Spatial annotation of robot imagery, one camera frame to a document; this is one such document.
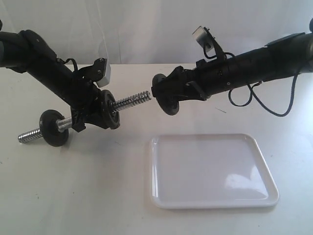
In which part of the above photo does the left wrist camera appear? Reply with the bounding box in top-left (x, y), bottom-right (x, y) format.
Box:
top-left (80, 58), bottom-right (111, 88)

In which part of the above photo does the chrome threaded dumbbell bar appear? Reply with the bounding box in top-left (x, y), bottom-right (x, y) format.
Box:
top-left (18, 90), bottom-right (151, 147)

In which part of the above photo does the white plastic tray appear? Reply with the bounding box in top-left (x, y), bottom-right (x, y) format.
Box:
top-left (149, 134), bottom-right (280, 210)

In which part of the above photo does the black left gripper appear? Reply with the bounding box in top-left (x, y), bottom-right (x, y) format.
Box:
top-left (61, 70), bottom-right (109, 132)

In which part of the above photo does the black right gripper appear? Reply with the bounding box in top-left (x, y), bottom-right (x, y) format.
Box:
top-left (156, 60), bottom-right (227, 105)

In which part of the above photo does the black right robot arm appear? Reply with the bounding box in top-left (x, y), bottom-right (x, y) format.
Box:
top-left (151, 32), bottom-right (313, 106)

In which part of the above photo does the white curtain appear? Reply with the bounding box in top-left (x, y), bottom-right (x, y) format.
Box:
top-left (0, 0), bottom-right (313, 64)

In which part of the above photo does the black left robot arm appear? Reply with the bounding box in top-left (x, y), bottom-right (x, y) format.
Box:
top-left (0, 29), bottom-right (109, 132)

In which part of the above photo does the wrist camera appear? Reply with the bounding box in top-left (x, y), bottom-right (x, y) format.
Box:
top-left (80, 58), bottom-right (111, 88)
top-left (192, 26), bottom-right (225, 60)

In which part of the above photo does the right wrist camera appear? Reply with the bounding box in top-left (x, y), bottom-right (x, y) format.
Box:
top-left (192, 26), bottom-right (225, 60)

